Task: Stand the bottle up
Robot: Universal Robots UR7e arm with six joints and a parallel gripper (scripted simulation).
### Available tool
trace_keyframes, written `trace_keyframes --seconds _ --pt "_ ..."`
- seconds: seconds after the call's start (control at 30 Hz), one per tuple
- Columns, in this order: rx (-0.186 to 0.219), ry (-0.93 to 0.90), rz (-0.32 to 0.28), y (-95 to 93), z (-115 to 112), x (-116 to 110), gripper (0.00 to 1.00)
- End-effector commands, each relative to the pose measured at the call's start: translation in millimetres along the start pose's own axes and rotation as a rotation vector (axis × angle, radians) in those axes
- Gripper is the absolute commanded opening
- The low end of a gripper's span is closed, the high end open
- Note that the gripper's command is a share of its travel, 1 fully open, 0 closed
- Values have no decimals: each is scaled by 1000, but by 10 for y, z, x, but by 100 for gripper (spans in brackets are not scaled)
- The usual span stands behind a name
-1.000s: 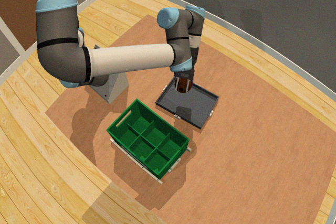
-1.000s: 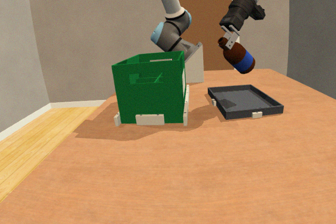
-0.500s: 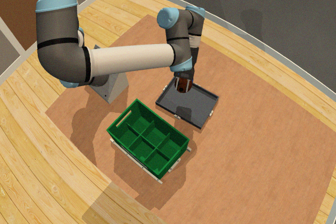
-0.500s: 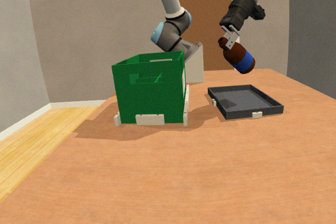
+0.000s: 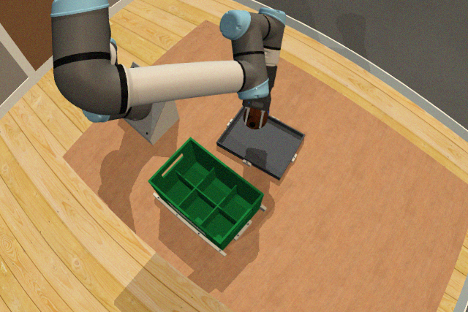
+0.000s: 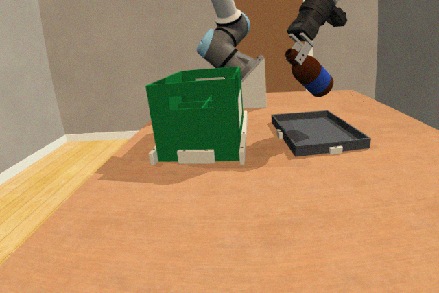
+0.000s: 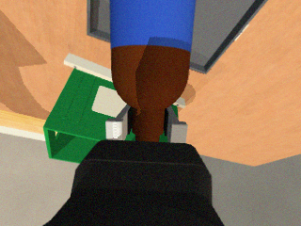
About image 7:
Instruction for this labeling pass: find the grey rectangular tray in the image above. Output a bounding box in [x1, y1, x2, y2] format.
[87, 0, 268, 74]

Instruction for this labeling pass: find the green crate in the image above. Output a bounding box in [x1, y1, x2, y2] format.
[43, 68, 127, 164]

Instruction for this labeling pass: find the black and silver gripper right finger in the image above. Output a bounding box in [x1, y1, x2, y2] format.
[164, 106, 188, 143]

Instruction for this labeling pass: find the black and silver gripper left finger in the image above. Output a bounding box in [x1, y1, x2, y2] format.
[105, 105, 133, 140]

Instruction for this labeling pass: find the blue and brown bottle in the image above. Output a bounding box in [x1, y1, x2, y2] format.
[110, 0, 196, 142]

